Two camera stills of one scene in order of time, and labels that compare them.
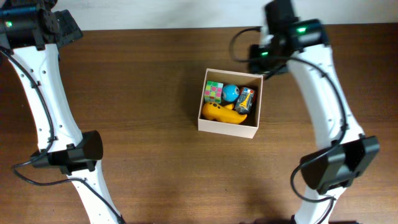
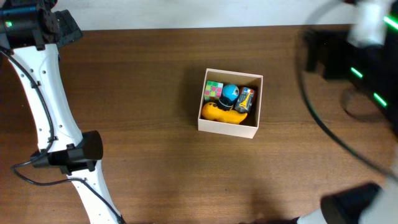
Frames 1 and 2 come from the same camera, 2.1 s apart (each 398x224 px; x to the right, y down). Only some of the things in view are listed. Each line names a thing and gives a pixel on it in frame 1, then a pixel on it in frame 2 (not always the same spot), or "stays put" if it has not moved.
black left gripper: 70,30 stays put
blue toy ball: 231,93 stays put
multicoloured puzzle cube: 213,92 stays put
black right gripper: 255,69 → 330,51
